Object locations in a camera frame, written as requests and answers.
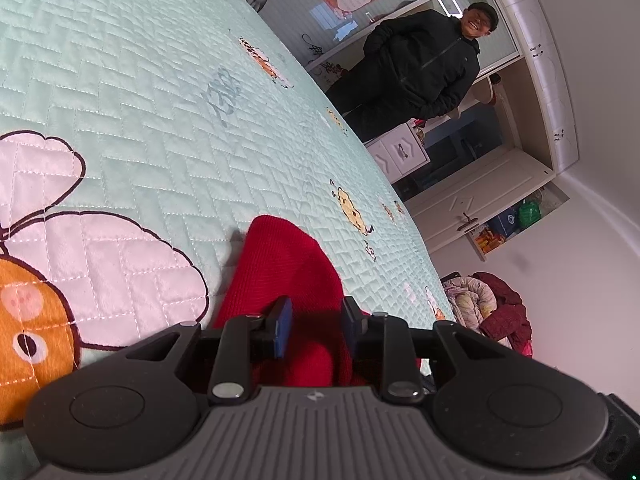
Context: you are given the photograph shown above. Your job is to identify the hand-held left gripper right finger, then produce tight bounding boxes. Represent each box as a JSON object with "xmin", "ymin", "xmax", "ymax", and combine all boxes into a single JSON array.
[{"xmin": 341, "ymin": 296, "xmax": 501, "ymax": 403}]

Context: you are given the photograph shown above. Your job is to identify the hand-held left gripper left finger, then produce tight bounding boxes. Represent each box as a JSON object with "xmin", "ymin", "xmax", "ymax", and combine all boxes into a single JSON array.
[{"xmin": 126, "ymin": 296, "xmax": 294, "ymax": 407}]

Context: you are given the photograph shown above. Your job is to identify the red knit sweater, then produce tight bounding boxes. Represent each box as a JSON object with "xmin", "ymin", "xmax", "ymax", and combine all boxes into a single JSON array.
[{"xmin": 212, "ymin": 215, "xmax": 423, "ymax": 388}]

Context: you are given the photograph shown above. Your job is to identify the pile of clothes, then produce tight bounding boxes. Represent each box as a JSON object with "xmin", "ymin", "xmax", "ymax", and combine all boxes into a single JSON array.
[{"xmin": 442, "ymin": 271, "xmax": 533, "ymax": 358}]

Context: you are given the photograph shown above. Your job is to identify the orange packages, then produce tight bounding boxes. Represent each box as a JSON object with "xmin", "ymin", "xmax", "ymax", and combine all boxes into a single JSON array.
[{"xmin": 472, "ymin": 225, "xmax": 506, "ymax": 253}]

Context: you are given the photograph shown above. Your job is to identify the white drawer cabinet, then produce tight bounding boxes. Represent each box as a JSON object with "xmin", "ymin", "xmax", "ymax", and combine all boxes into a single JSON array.
[{"xmin": 364, "ymin": 124, "xmax": 432, "ymax": 186}]

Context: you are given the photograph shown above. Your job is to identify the blue bag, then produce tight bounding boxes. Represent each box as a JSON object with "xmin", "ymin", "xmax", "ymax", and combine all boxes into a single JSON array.
[{"xmin": 487, "ymin": 207, "xmax": 523, "ymax": 238}]

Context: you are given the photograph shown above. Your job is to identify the white room door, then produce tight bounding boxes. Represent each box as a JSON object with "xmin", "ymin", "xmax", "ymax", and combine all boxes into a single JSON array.
[{"xmin": 410, "ymin": 146, "xmax": 557, "ymax": 256}]

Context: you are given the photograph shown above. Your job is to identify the green bag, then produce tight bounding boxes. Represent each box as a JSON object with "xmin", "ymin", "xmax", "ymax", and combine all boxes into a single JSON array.
[{"xmin": 517, "ymin": 201, "xmax": 543, "ymax": 228}]

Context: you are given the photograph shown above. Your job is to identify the mint bee-print bedspread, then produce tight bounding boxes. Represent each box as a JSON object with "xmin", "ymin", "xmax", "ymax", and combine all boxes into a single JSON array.
[{"xmin": 0, "ymin": 0, "xmax": 458, "ymax": 480}]

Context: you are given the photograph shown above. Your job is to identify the white wardrobe with glass doors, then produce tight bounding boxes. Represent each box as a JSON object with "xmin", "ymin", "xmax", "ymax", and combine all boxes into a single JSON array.
[{"xmin": 207, "ymin": 0, "xmax": 581, "ymax": 201}]

